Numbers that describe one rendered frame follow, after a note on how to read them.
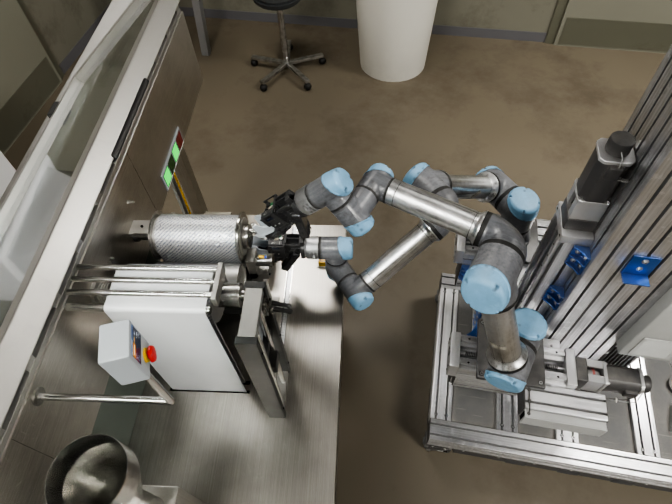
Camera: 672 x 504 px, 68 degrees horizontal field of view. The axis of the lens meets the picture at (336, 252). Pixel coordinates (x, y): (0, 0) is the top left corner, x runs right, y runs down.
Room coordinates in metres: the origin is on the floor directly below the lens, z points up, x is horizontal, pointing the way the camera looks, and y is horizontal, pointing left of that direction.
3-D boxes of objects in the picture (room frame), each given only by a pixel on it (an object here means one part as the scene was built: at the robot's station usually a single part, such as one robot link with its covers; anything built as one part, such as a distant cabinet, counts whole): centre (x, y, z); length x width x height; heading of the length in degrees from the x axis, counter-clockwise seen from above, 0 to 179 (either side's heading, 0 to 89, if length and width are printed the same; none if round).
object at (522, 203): (1.16, -0.69, 0.98); 0.13 x 0.12 x 0.14; 28
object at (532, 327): (0.66, -0.57, 0.98); 0.13 x 0.12 x 0.14; 147
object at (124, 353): (0.36, 0.36, 1.66); 0.07 x 0.07 x 0.10; 11
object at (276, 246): (0.95, 0.16, 1.12); 0.12 x 0.08 x 0.09; 85
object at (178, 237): (0.78, 0.41, 1.16); 0.39 x 0.23 x 0.51; 175
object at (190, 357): (0.59, 0.46, 1.17); 0.34 x 0.05 x 0.54; 85
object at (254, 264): (0.86, 0.24, 1.05); 0.06 x 0.05 x 0.31; 85
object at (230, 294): (0.65, 0.28, 1.33); 0.06 x 0.06 x 0.06; 85
